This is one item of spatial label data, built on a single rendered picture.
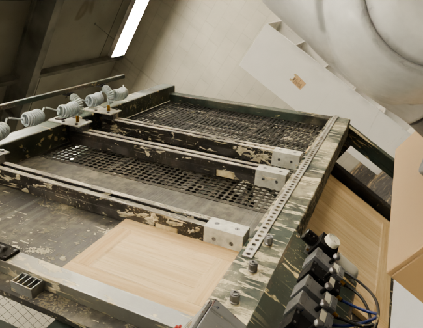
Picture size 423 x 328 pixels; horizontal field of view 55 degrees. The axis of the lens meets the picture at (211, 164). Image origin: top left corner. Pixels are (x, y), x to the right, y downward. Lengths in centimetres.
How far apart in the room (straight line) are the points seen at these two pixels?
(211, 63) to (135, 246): 562
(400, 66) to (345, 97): 446
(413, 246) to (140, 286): 76
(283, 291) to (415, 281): 63
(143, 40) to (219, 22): 144
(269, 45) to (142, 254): 390
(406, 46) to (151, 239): 107
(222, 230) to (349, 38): 96
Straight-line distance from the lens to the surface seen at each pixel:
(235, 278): 107
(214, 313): 63
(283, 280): 110
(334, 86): 474
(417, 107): 55
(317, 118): 258
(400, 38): 28
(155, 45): 716
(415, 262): 46
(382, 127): 479
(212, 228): 121
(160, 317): 97
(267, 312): 100
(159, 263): 116
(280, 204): 143
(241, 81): 654
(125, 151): 191
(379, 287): 195
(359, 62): 30
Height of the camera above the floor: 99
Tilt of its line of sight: 7 degrees up
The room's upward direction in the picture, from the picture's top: 50 degrees counter-clockwise
